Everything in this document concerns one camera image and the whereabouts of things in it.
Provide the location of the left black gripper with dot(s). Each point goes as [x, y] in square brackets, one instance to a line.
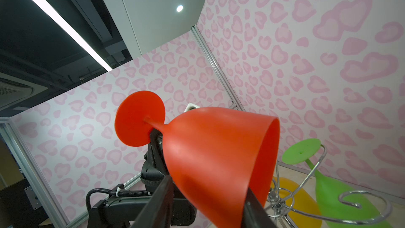
[154, 168]

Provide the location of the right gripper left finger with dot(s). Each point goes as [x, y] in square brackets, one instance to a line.
[158, 212]

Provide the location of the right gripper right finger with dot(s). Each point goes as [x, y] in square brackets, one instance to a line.
[254, 215]

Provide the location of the yellow wine glass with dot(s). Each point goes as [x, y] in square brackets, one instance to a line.
[303, 202]

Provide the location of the red wine glass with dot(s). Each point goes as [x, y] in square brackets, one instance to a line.
[214, 155]

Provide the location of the green wine glass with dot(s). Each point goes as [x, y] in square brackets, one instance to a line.
[340, 205]

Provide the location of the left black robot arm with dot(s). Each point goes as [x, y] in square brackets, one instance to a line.
[119, 207]

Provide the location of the ceiling strip light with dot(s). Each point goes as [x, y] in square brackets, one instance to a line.
[47, 8]

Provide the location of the chrome wire glass rack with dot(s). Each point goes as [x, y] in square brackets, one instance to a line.
[281, 206]

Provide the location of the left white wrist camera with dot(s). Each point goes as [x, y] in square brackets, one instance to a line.
[191, 106]

